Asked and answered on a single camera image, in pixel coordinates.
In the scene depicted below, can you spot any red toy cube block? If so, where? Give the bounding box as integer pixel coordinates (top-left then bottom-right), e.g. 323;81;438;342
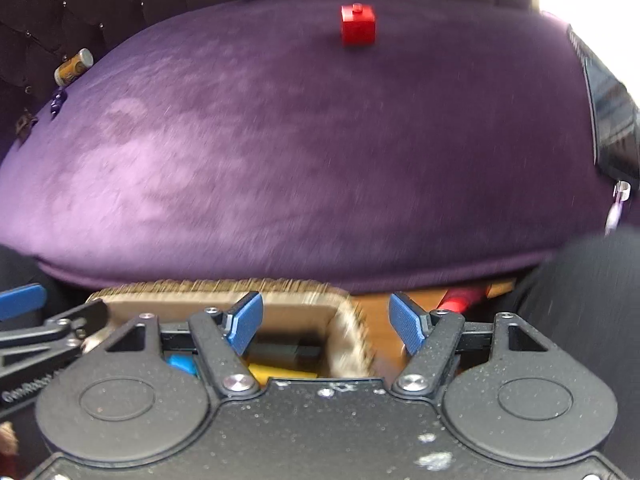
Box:
341;3;376;47

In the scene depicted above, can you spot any blue rectangular toy brick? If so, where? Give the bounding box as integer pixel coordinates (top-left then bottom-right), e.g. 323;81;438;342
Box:
165;353;198;377

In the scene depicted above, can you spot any yellow toy window frame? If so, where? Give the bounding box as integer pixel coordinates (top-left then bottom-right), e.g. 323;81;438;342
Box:
248;363;318;385

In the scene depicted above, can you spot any black toy block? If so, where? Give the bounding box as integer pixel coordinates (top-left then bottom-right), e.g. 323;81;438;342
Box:
245;340;322;361

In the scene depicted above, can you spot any red slipper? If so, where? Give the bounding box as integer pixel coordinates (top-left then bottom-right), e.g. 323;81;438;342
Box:
436;285;501;314

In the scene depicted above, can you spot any fabric lined woven basket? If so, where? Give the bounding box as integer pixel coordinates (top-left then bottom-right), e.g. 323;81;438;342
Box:
89;278;374;378

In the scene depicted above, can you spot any brown small clip object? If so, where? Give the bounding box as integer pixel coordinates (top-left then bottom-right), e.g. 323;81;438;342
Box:
15;110;38;144

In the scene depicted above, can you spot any dark purple small figurine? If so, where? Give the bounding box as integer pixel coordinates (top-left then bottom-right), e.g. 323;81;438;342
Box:
50;87;68;118

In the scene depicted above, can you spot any purple velvet sofa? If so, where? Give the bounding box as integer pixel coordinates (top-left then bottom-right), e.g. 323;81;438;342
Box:
1;0;618;292

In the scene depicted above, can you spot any yellow labelled small bottle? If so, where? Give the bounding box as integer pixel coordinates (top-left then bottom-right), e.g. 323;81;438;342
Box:
53;48;94;87

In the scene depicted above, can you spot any black smartphone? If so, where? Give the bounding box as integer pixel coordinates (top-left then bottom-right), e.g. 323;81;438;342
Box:
567;26;639;190

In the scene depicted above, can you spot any phone charm strap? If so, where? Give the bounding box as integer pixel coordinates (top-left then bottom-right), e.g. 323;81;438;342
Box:
603;180;633;238

